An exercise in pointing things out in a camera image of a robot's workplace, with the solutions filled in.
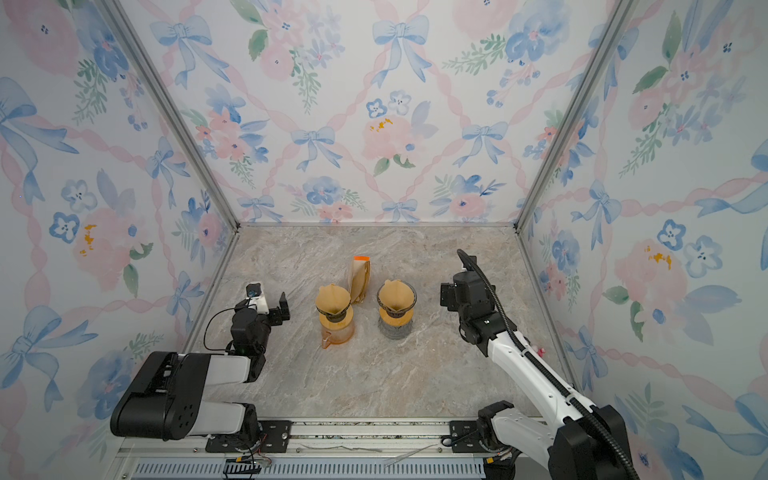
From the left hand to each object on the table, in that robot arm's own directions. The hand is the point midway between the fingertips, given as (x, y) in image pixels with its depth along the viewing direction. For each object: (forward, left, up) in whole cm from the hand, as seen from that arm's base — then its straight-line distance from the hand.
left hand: (268, 292), depth 89 cm
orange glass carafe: (-10, -20, -9) cm, 24 cm away
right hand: (-1, -57, +7) cm, 58 cm away
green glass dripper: (-8, -21, -1) cm, 22 cm away
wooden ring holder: (-10, -22, -1) cm, 24 cm away
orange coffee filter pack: (+9, -27, -4) cm, 28 cm away
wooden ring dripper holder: (-9, -38, +1) cm, 40 cm away
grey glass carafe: (-10, -38, -6) cm, 40 cm away
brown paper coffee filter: (-3, -38, +5) cm, 39 cm away
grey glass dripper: (-6, -39, 0) cm, 40 cm away
